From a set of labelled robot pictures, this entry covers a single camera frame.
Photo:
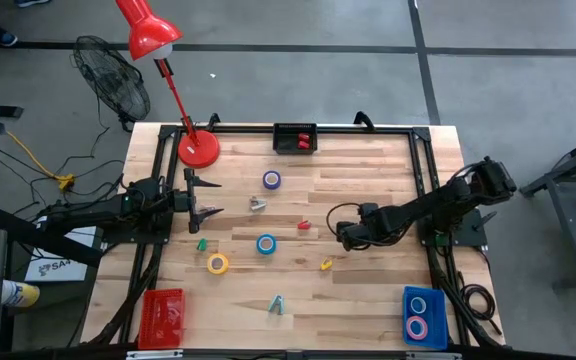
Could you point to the light blue tape roll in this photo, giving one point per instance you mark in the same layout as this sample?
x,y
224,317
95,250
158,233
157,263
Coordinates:
x,y
259,244

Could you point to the yellow mini stapler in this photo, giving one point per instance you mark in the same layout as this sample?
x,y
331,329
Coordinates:
x,y
326,264

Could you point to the dark blue tape roll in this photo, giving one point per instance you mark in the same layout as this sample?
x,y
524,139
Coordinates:
x,y
264,180

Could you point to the red plastic basket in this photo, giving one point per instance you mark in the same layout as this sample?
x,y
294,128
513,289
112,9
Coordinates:
x,y
155,330

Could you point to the white printed box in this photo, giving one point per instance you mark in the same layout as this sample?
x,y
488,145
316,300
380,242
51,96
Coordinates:
x,y
60,267

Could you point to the green mini stapler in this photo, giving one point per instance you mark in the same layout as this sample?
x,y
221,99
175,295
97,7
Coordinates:
x,y
201,245

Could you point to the silver bracket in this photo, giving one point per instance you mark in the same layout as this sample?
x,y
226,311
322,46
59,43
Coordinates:
x,y
154,355
433,356

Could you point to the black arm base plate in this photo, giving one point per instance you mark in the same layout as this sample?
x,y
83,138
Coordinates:
x,y
468,235
158,238

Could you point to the pink tape roll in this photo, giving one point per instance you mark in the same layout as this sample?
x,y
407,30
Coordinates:
x,y
409,328

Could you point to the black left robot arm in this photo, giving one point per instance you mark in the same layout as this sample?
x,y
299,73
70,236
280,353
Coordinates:
x,y
93,212

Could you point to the grey staple remover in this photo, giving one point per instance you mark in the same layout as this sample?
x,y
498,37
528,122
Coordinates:
x,y
257,204

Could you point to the black aluminium table frame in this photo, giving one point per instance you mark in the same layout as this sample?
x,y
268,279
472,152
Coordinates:
x,y
248,129

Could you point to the yellow tape roll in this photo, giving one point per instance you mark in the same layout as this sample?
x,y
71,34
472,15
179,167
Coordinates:
x,y
210,264

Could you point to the black slotted plastic basket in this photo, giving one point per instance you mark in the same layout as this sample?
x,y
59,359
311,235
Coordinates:
x,y
285,142

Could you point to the pale tape roll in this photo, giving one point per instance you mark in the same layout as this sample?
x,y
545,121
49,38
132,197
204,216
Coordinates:
x,y
411,305

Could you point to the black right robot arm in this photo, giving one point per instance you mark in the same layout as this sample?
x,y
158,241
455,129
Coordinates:
x,y
443,200

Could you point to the red mini stapler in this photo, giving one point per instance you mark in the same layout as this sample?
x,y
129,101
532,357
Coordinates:
x,y
304,225
304,145
304,136

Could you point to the blue plastic basket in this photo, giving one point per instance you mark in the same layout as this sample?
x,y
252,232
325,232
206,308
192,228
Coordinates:
x,y
436,315

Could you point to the black diagonal beam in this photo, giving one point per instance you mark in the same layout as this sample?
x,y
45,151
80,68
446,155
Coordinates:
x,y
43,237

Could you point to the black floor fan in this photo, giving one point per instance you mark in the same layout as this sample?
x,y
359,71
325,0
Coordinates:
x,y
113,82

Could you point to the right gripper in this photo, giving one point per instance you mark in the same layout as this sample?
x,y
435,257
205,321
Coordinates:
x,y
353,234

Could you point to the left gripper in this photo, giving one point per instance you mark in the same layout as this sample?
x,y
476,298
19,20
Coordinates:
x,y
193,200

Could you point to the red desk lamp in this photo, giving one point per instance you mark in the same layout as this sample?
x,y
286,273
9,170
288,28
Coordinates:
x,y
198,150

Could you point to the teal staple remover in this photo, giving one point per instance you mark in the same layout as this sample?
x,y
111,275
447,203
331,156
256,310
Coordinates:
x,y
276,304

